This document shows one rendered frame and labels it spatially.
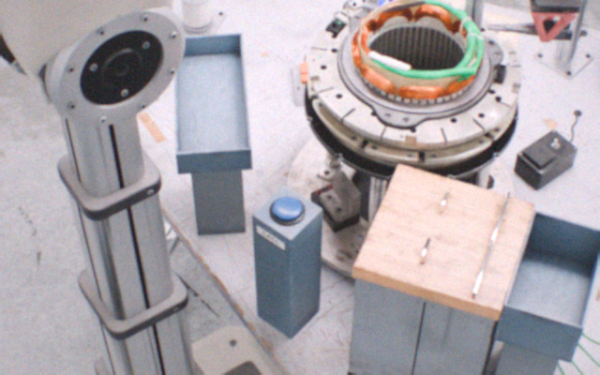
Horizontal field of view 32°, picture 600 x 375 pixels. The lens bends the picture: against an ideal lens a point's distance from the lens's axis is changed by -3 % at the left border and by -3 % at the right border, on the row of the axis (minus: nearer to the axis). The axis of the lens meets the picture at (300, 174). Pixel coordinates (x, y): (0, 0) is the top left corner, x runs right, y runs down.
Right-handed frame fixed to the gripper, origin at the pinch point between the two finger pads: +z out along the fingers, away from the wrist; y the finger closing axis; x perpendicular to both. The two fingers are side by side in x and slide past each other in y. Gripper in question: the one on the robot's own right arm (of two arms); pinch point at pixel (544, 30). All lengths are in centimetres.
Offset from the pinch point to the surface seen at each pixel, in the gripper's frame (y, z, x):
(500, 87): -5.1, 6.9, 6.3
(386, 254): -33.5, 9.8, 23.9
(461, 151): -14.7, 10.4, 12.5
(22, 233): 50, 116, 109
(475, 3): 8.4, 2.3, 9.1
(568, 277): -31.3, 17.8, -2.4
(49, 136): 85, 117, 108
